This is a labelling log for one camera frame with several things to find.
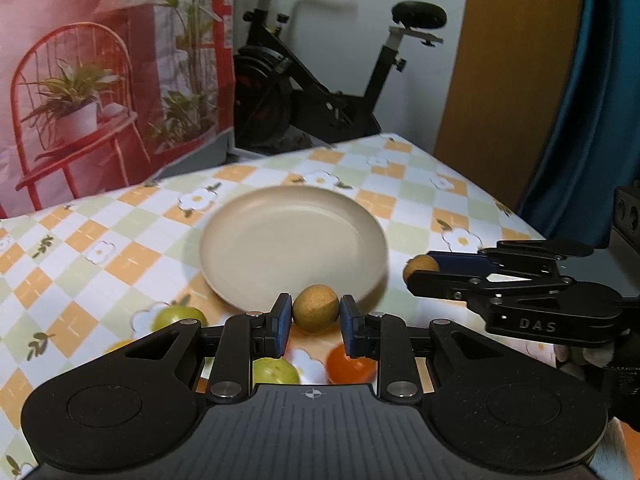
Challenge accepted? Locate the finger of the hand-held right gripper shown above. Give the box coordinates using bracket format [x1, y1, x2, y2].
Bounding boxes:
[406, 270, 576, 307]
[427, 239, 596, 281]

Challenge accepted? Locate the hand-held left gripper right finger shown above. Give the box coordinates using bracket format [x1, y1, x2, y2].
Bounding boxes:
[339, 296, 506, 404]

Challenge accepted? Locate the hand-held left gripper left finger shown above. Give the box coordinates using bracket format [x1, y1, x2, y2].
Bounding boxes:
[120, 294, 293, 404]

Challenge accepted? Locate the brown longan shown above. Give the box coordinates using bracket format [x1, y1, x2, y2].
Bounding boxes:
[403, 255, 441, 281]
[292, 284, 341, 335]

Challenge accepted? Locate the orange tangerine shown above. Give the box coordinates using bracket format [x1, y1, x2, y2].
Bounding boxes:
[326, 345, 377, 385]

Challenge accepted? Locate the green jujube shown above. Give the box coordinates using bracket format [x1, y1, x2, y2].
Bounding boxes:
[252, 357, 301, 386]

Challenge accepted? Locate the beige round plate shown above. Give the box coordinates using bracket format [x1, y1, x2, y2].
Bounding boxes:
[200, 185, 390, 313]

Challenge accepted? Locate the yellow-green jujube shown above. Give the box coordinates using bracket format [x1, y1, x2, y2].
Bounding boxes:
[152, 305, 208, 332]

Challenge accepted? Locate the person's right hand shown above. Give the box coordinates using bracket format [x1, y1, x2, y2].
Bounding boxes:
[555, 342, 613, 381]

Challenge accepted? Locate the checked flower tablecloth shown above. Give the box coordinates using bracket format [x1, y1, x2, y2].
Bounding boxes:
[0, 132, 576, 480]

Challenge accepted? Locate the blue curtain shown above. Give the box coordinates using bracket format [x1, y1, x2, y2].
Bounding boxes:
[515, 0, 640, 248]

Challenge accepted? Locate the wooden door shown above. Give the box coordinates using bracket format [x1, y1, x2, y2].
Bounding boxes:
[434, 0, 591, 211]

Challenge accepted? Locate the black exercise bike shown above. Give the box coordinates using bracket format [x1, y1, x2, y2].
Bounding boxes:
[232, 0, 448, 153]

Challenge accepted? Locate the pink printed backdrop cloth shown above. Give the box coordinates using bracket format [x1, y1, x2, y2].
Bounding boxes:
[0, 0, 237, 218]

